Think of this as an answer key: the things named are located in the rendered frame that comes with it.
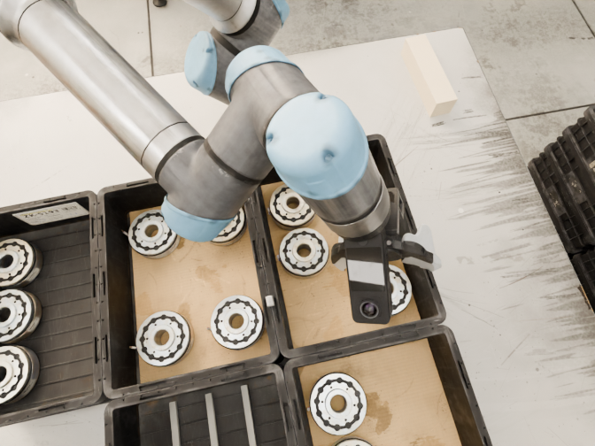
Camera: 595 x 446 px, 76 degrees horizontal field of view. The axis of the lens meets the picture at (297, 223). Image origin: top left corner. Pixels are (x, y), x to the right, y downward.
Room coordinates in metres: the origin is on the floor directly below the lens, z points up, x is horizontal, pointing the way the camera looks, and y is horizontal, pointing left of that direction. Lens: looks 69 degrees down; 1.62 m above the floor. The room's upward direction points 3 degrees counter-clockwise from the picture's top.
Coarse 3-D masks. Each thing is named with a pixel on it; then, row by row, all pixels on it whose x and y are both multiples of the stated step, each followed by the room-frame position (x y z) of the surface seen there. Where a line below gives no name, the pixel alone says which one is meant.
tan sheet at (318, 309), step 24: (264, 192) 0.38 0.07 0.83; (336, 240) 0.25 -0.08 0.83; (288, 288) 0.15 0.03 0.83; (312, 288) 0.15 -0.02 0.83; (336, 288) 0.15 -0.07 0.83; (288, 312) 0.10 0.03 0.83; (312, 312) 0.10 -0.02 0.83; (336, 312) 0.10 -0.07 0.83; (408, 312) 0.09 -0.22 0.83; (312, 336) 0.06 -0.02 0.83; (336, 336) 0.05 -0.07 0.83
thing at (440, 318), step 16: (384, 144) 0.42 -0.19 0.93; (256, 192) 0.33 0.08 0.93; (400, 192) 0.31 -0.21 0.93; (256, 208) 0.29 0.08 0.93; (256, 224) 0.26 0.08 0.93; (272, 272) 0.17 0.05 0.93; (272, 288) 0.13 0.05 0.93; (432, 288) 0.12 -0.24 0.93; (416, 320) 0.07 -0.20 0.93; (432, 320) 0.07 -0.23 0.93; (352, 336) 0.05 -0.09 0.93; (368, 336) 0.04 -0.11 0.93; (384, 336) 0.04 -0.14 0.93; (288, 352) 0.02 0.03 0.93; (304, 352) 0.02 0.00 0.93
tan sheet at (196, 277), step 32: (192, 256) 0.23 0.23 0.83; (224, 256) 0.23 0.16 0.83; (160, 288) 0.17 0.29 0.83; (192, 288) 0.16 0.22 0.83; (224, 288) 0.16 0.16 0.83; (256, 288) 0.16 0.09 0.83; (192, 320) 0.10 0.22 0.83; (192, 352) 0.04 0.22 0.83; (224, 352) 0.03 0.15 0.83; (256, 352) 0.03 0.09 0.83
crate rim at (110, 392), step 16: (112, 192) 0.35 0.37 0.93; (256, 240) 0.23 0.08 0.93; (256, 256) 0.20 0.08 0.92; (256, 272) 0.17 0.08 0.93; (272, 320) 0.08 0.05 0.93; (272, 336) 0.05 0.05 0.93; (272, 352) 0.03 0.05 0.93; (208, 368) 0.00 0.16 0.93; (224, 368) 0.00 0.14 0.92; (240, 368) 0.00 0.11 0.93; (112, 384) -0.01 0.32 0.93; (144, 384) -0.02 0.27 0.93; (160, 384) -0.02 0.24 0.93; (176, 384) -0.02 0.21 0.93
